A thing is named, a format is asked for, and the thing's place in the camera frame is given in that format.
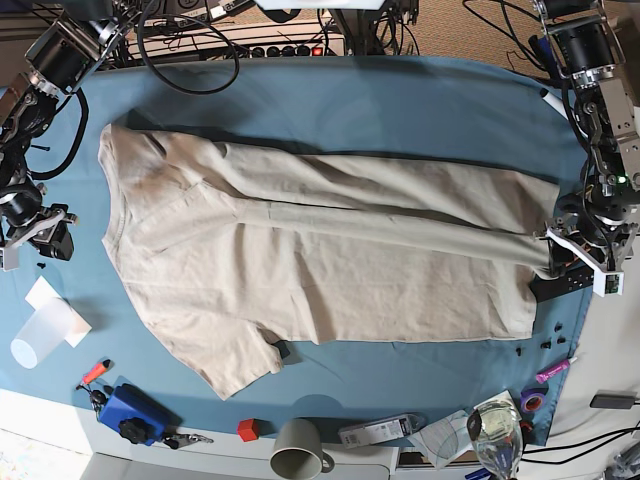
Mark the white power strip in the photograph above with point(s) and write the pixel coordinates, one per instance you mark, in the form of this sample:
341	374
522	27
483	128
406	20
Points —
304	38

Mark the blue box with black knob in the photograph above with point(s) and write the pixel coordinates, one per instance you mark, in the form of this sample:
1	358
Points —
136	416

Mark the keys with carabiner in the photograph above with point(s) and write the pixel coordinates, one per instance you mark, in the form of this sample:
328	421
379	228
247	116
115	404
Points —
177	441

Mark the wine glass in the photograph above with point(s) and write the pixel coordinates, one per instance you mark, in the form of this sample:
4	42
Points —
496	437

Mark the black remote control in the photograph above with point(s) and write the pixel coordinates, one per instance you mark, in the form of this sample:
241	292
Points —
574	280

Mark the packaged item with barcode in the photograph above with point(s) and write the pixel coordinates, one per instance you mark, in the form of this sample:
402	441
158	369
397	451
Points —
381	431

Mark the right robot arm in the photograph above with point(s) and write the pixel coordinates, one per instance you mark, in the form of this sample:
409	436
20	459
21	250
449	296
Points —
76	44

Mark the folded paper map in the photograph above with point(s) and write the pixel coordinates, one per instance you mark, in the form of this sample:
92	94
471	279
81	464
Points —
444	441

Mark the orange marker pen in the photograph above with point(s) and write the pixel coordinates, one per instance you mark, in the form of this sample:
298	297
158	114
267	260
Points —
96	371

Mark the purple glue tube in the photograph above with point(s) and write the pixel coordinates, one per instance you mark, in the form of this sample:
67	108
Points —
554	370

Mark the red cube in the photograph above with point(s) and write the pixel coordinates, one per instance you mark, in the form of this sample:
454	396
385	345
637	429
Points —
248	430

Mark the white paper sheet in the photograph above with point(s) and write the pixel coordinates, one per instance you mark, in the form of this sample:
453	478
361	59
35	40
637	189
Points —
43	297

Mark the grey ceramic mug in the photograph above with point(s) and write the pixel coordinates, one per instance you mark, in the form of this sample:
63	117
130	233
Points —
298	452

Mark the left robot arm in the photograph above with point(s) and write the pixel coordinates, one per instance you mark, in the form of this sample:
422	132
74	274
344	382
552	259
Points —
584	54

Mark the purple tape roll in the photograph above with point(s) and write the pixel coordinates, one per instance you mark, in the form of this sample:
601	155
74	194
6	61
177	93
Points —
532	399

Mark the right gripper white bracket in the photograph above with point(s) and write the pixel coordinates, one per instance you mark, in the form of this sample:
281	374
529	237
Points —
46	229

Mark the white cylindrical tube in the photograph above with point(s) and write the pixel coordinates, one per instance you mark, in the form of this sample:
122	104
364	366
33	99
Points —
553	101

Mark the beige T-shirt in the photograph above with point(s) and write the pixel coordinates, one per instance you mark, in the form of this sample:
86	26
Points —
224	249

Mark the translucent plastic cup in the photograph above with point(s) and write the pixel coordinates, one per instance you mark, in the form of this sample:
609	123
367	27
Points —
35	341

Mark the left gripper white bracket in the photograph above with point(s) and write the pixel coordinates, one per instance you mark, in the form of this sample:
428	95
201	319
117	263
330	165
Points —
598	233

